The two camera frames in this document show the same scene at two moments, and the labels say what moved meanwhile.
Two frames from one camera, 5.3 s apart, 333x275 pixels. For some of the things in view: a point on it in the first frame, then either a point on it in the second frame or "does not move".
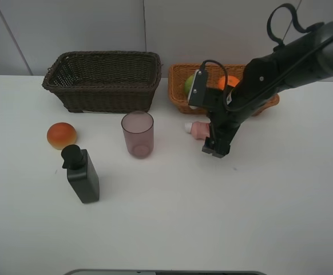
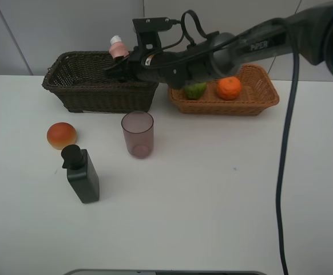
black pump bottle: (82, 175) does not move
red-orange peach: (60, 134) does not move
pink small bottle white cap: (198, 129) → (118, 48)
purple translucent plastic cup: (139, 130) does not move
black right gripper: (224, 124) → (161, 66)
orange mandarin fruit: (232, 81) does not move
